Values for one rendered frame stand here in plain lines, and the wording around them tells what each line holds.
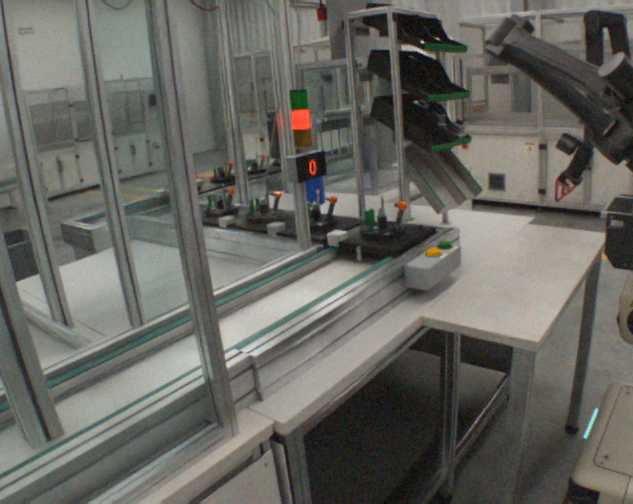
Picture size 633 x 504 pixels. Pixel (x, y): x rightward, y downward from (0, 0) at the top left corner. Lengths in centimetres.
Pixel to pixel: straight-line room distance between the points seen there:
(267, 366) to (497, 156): 497
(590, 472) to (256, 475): 111
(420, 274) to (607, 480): 89
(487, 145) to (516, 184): 53
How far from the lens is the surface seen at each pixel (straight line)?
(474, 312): 130
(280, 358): 100
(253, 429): 93
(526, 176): 567
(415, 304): 134
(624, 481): 175
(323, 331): 109
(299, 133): 140
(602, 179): 548
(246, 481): 96
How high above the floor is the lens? 142
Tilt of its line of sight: 18 degrees down
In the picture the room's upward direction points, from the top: 5 degrees counter-clockwise
